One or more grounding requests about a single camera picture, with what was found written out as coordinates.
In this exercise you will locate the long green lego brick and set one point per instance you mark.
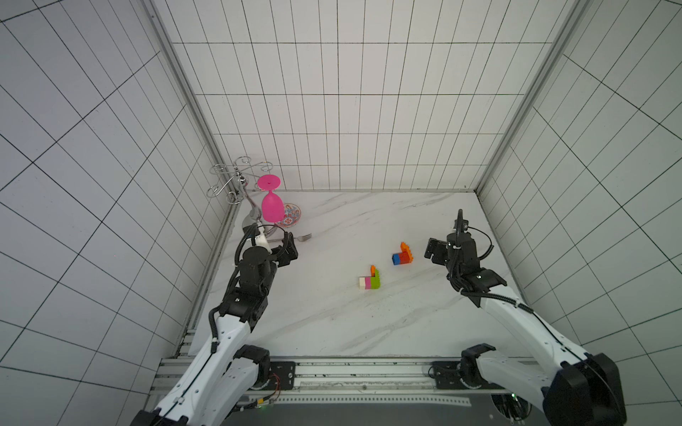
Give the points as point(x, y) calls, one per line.
point(374, 281)

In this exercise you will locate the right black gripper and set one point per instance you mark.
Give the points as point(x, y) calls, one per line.
point(440, 251)

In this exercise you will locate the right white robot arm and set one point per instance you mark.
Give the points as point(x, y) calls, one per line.
point(569, 385)

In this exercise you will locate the pink plastic wine glass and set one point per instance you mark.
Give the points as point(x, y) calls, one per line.
point(272, 206)

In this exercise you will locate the patterned small bowl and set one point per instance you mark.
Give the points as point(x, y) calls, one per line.
point(292, 216)

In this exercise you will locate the silver fork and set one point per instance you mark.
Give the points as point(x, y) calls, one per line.
point(301, 238)

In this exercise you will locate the aluminium mounting rail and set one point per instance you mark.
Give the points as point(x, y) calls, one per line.
point(295, 380)

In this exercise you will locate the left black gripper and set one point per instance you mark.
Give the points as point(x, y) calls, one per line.
point(283, 258)

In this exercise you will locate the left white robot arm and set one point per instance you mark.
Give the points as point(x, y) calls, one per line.
point(197, 399)

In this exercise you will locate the silver wire glass rack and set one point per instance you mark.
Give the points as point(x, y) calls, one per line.
point(234, 180)

